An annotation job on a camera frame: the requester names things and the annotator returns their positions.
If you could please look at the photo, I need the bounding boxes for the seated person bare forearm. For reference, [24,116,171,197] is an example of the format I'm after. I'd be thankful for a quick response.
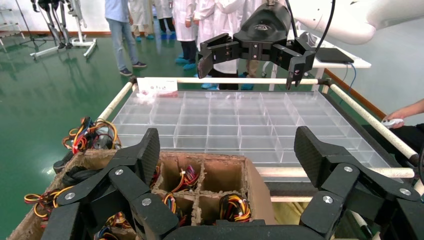
[404,98,424,119]

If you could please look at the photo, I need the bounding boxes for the white table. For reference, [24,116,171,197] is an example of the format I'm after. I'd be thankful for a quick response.
[263,29,373,93]

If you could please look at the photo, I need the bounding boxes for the grey power supply colourful cables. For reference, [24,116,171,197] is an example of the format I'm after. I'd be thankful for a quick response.
[162,193,188,228]
[218,193,253,223]
[23,186,74,229]
[93,226,120,240]
[149,165,162,189]
[62,116,122,156]
[104,211,133,230]
[170,164,200,194]

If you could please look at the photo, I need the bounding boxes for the seated person dark trousers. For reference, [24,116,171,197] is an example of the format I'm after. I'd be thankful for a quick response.
[362,123,424,167]

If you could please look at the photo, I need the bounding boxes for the person blue shirt jeans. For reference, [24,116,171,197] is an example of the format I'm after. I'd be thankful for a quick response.
[104,0,148,77]

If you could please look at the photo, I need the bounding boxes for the white handheld remote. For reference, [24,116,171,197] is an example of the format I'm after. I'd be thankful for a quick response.
[380,118,406,130]

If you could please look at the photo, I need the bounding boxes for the black tripod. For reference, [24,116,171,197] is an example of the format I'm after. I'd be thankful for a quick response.
[14,0,47,51]

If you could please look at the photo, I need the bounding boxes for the seated person bare hand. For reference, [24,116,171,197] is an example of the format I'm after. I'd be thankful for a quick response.
[382,109,409,130]

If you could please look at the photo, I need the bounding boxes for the brown cardboard divider box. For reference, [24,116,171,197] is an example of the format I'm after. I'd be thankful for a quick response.
[6,149,277,240]

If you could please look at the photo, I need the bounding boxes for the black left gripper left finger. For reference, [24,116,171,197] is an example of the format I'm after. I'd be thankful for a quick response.
[55,128,180,240]

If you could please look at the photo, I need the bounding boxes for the black laptop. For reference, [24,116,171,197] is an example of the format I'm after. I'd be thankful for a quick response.
[314,47,355,64]

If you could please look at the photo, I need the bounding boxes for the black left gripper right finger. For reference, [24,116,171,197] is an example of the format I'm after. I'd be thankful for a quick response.
[294,126,422,239]

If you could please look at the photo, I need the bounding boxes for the clear acrylic divider tray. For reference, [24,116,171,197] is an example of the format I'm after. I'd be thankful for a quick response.
[111,90,392,168]

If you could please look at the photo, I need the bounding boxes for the black humanoid robot legs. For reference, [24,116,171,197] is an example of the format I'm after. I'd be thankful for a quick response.
[31,0,72,50]

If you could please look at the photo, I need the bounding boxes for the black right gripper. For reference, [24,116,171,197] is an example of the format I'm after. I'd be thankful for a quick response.
[197,1,317,91]

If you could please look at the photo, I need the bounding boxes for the black cable bundle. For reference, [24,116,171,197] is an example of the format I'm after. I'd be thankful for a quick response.
[52,150,104,188]

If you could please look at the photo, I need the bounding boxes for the metal shelf rack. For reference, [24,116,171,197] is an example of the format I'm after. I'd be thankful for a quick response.
[0,8,26,53]

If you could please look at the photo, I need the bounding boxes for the white pipe cart frame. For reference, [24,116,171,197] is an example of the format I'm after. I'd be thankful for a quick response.
[97,76,424,240]

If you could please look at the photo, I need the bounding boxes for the white wheeled stand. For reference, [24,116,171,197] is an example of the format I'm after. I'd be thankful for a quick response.
[29,0,99,60]

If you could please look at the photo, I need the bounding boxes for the blue hanging cable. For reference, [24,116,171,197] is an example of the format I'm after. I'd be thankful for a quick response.
[344,62,357,95]

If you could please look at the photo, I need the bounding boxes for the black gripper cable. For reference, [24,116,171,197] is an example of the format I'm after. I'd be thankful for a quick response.
[285,0,298,33]
[314,0,336,54]

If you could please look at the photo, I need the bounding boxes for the white printed label card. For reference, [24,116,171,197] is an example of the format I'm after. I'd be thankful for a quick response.
[136,77,179,95]

